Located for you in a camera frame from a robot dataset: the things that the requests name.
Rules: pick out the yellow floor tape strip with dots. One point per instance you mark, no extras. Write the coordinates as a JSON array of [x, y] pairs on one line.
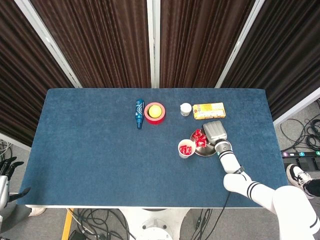
[[67, 225]]

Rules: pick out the yellow biscuit box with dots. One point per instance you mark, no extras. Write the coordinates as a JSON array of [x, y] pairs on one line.
[[208, 111]]

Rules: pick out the blue tablecloth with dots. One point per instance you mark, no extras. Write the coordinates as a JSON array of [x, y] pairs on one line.
[[100, 150]]

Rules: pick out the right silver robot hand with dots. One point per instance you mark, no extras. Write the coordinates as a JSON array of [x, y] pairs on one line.
[[215, 131]]

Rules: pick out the silver metal plate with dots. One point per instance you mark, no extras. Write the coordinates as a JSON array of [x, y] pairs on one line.
[[205, 151]]

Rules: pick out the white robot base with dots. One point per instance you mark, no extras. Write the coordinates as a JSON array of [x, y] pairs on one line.
[[155, 225]]

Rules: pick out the red candy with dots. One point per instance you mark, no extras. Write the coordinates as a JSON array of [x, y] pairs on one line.
[[202, 137], [200, 143], [195, 137], [183, 149], [189, 149], [199, 131]]

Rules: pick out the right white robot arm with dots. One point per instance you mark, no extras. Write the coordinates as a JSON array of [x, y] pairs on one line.
[[230, 162]]

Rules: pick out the black power adapter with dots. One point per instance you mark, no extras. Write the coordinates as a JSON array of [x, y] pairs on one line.
[[76, 236]]

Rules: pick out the white screen frame rail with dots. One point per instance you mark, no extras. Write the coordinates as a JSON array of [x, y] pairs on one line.
[[15, 143], [297, 107]]

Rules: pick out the brown pleated curtain panel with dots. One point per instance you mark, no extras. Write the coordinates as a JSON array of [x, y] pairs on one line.
[[287, 50], [195, 42], [20, 75], [100, 42]]

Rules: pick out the red tape roll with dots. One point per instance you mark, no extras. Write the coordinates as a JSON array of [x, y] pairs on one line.
[[155, 120]]

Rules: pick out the white shoe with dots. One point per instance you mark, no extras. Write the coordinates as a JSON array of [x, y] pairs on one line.
[[37, 211]]

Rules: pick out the white screen frame post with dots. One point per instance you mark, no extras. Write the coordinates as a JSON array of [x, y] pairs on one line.
[[47, 40], [238, 43], [153, 37]]

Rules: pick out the white paper cup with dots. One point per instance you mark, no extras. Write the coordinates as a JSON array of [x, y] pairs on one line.
[[186, 156]]

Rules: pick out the blue patterned bottle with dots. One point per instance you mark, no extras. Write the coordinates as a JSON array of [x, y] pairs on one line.
[[140, 112]]

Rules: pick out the white table frame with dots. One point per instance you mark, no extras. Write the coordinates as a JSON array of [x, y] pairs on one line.
[[125, 207]]

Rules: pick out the small white jar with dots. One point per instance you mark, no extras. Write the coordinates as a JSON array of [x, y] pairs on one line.
[[185, 110]]

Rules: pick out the black trouser leg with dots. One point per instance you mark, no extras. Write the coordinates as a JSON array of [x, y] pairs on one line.
[[313, 187]]

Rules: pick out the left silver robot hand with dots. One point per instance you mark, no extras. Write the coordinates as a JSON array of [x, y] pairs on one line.
[[3, 187]]

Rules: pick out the black foot pedal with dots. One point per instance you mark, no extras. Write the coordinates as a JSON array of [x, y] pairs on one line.
[[303, 162]]

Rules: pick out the yellow-green ball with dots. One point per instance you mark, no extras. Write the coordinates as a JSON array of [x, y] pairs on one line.
[[154, 111]]

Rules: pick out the white and black sneaker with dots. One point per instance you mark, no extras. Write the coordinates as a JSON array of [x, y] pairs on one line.
[[296, 175]]

